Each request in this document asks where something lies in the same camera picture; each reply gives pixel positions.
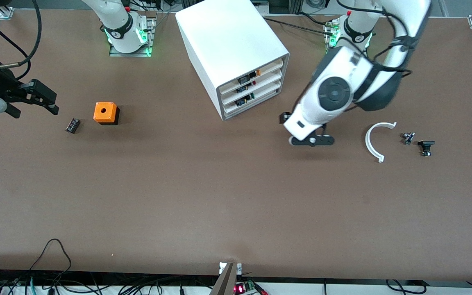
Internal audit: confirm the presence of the white plastic divided tray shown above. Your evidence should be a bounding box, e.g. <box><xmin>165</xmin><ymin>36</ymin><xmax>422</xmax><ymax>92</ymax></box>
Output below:
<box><xmin>223</xmin><ymin>81</ymin><xmax>282</xmax><ymax>119</ymax></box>

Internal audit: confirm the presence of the red push button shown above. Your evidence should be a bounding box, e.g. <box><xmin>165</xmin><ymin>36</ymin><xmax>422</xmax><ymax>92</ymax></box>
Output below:
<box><xmin>237</xmin><ymin>81</ymin><xmax>257</xmax><ymax>95</ymax></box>

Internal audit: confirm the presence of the orange push button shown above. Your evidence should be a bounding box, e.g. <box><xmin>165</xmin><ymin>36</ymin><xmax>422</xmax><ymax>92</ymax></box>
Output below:
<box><xmin>238</xmin><ymin>70</ymin><xmax>260</xmax><ymax>84</ymax></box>

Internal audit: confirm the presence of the orange box with hole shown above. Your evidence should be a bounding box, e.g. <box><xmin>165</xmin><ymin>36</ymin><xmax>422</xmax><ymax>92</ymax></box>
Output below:
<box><xmin>93</xmin><ymin>102</ymin><xmax>120</xmax><ymax>126</ymax></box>

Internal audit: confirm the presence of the white curved plastic arc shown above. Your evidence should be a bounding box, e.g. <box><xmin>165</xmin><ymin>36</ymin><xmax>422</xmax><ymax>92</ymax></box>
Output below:
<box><xmin>365</xmin><ymin>122</ymin><xmax>397</xmax><ymax>163</ymax></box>

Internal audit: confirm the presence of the circuit board with red LED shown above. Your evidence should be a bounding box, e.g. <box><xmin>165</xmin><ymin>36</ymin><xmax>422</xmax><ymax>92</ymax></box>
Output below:
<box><xmin>234</xmin><ymin>281</ymin><xmax>267</xmax><ymax>295</ymax></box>

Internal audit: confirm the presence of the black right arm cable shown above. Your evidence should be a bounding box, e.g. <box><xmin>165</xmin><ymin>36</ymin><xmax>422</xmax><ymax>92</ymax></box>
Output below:
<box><xmin>0</xmin><ymin>0</ymin><xmax>42</xmax><ymax>82</ymax></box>

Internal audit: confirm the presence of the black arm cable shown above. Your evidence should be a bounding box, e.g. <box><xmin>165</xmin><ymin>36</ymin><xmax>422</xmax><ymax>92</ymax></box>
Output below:
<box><xmin>336</xmin><ymin>0</ymin><xmax>413</xmax><ymax>78</ymax></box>
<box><xmin>0</xmin><ymin>0</ymin><xmax>42</xmax><ymax>82</ymax></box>

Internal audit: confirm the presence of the aluminium left arm base plate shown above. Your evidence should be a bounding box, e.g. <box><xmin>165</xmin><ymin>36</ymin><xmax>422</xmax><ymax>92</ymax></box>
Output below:
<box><xmin>325</xmin><ymin>18</ymin><xmax>370</xmax><ymax>56</ymax></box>

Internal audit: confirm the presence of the aluminium right arm base plate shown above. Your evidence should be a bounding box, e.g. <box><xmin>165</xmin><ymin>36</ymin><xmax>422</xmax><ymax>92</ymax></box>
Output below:
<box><xmin>109</xmin><ymin>12</ymin><xmax>157</xmax><ymax>57</ymax></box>

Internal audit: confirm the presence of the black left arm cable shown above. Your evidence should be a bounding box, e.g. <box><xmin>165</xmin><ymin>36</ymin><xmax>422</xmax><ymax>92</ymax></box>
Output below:
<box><xmin>336</xmin><ymin>0</ymin><xmax>413</xmax><ymax>78</ymax></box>

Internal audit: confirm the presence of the small black switch part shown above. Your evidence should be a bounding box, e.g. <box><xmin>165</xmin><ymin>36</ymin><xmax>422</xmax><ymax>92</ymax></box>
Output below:
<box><xmin>418</xmin><ymin>140</ymin><xmax>436</xmax><ymax>157</ymax></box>

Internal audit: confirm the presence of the looped thin black cable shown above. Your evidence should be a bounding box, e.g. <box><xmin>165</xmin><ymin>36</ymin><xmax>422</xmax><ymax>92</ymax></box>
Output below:
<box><xmin>29</xmin><ymin>239</ymin><xmax>73</xmax><ymax>279</ymax></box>

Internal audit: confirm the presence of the white metal bracket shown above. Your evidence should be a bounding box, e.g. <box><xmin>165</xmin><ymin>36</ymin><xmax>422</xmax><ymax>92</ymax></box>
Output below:
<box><xmin>219</xmin><ymin>262</ymin><xmax>243</xmax><ymax>275</ymax></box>

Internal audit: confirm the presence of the grey metal support post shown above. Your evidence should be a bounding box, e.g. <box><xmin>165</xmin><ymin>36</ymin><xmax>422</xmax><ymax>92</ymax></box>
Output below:
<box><xmin>209</xmin><ymin>263</ymin><xmax>238</xmax><ymax>295</ymax></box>

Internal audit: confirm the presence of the coiled black cable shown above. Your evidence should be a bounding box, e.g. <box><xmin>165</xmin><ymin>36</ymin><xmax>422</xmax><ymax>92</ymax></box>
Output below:
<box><xmin>386</xmin><ymin>279</ymin><xmax>427</xmax><ymax>295</ymax></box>

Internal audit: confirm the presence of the tangled black cable bundle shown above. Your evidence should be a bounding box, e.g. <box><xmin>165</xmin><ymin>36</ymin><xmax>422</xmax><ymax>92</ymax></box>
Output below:
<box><xmin>0</xmin><ymin>268</ymin><xmax>220</xmax><ymax>295</ymax></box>

